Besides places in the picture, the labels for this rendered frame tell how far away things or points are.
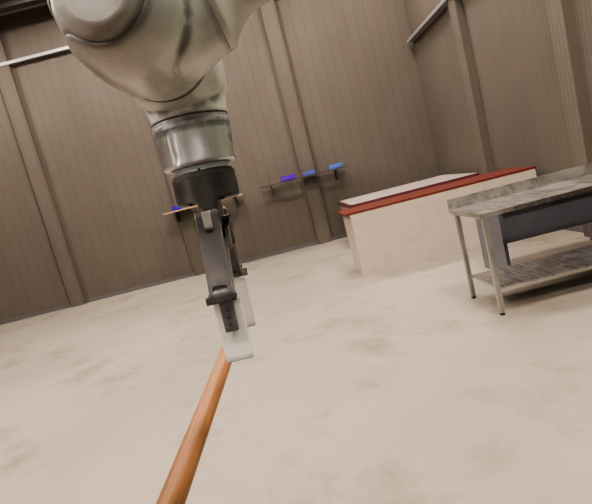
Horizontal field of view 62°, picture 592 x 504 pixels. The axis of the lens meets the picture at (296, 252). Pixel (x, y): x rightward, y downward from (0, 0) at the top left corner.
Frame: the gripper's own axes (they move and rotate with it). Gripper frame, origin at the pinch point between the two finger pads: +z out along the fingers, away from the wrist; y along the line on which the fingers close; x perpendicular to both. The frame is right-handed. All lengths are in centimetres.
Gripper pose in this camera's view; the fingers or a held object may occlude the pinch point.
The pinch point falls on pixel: (241, 332)
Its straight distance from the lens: 61.9
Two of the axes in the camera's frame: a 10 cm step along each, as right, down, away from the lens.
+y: -0.7, -1.1, 9.9
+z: 2.2, 9.7, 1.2
